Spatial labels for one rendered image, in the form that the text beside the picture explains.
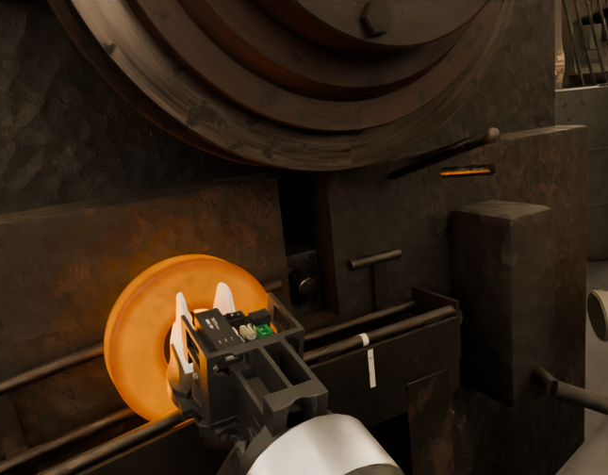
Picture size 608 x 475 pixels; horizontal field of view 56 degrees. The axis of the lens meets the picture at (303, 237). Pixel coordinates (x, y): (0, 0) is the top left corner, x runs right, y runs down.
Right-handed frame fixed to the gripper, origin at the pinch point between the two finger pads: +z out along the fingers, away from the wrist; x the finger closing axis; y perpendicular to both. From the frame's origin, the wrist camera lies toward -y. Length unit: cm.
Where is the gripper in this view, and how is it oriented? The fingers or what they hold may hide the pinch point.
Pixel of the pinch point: (191, 320)
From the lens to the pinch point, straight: 52.3
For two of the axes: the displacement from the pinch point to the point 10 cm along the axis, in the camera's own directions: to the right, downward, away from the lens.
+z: -4.9, -4.2, 7.7
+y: 0.4, -8.9, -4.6
